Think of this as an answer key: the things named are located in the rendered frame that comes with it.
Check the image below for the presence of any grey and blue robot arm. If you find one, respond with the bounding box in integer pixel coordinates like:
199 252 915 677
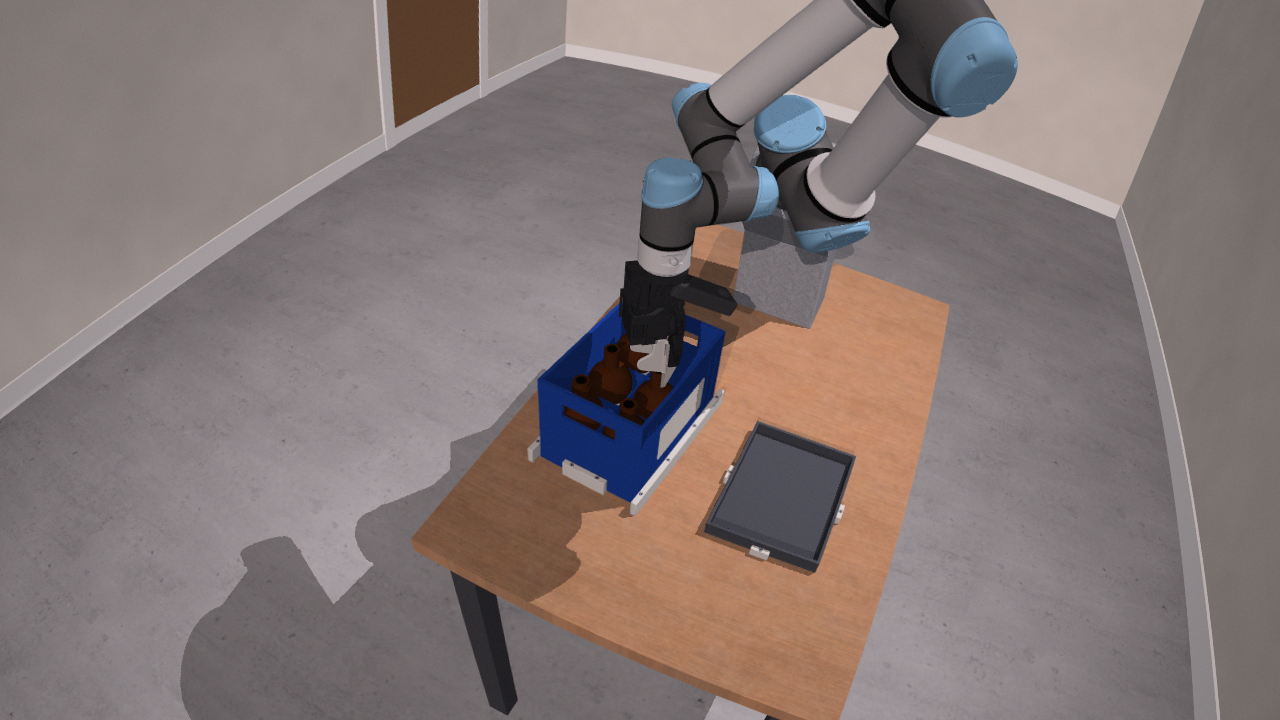
637 0 1018 277

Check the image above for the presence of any brown glass bottle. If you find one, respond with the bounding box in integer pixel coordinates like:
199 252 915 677
589 345 632 406
634 372 675 419
564 374 603 430
603 398 644 439
617 333 649 375

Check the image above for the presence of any blue plastic crate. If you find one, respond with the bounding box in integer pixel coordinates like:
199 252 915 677
538 304 721 503

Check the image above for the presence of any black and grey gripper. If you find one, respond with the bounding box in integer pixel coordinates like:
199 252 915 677
620 260 689 388

